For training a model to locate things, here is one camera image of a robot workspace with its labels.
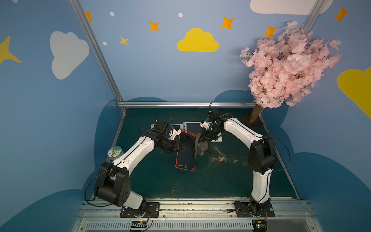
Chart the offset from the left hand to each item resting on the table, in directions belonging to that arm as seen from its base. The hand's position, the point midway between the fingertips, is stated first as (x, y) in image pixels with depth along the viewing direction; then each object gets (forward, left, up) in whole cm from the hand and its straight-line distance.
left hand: (184, 148), depth 81 cm
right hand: (+8, -10, -3) cm, 13 cm away
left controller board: (-35, +23, -18) cm, 46 cm away
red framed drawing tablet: (-6, -1, -2) cm, 6 cm away
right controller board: (-34, -40, -17) cm, 55 cm away
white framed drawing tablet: (+9, +4, +9) cm, 13 cm away
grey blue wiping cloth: (+3, -9, -4) cm, 11 cm away
